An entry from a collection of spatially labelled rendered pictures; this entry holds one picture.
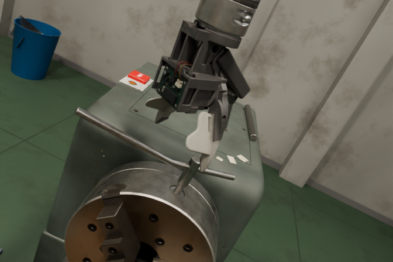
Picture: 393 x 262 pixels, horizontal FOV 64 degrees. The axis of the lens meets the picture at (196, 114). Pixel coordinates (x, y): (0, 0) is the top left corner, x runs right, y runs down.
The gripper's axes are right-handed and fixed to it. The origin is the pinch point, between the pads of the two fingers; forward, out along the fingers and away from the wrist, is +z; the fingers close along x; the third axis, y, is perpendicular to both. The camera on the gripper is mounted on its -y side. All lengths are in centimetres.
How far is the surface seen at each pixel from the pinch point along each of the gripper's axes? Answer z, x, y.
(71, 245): 31.4, -9.0, 9.0
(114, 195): 16.0, -6.2, 5.0
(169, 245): 21.6, 4.4, -3.5
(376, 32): -37, -93, -304
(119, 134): 1.1, -5.5, 8.7
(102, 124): -0.2, -6.6, 11.4
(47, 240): 51, -27, 5
